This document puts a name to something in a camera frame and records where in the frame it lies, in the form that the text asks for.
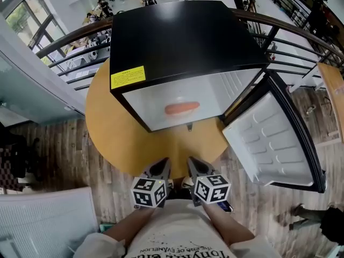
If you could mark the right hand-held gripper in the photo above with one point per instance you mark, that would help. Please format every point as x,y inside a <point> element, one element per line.
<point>211,189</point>

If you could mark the white ribbed panel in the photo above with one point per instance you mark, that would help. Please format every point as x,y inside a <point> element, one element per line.
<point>45,222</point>

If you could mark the person's white printed shirt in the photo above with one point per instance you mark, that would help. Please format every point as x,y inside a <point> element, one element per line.
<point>177,232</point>

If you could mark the person's beige shoe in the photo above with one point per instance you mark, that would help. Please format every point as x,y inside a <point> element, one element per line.
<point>187,182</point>

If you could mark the black mini fridge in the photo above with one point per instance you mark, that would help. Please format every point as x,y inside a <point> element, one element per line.
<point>185,36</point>

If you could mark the yellow warning label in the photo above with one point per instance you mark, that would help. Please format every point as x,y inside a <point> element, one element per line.
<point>127,76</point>

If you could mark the black framed window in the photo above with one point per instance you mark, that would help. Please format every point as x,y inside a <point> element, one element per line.
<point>32,23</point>

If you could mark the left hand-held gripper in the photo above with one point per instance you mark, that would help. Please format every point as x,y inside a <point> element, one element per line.
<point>146,192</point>

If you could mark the light wooden board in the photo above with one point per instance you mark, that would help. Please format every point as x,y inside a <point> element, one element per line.
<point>334,95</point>

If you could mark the person's left forearm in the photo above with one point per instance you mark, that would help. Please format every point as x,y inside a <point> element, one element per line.
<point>129,226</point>

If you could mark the black railing with wooden handrail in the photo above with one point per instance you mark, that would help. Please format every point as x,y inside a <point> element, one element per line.
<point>295,28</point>

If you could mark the person's right forearm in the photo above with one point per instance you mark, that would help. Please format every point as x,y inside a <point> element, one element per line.
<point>228,224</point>

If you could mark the black checkered chair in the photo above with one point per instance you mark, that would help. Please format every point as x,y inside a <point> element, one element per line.
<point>13,160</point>

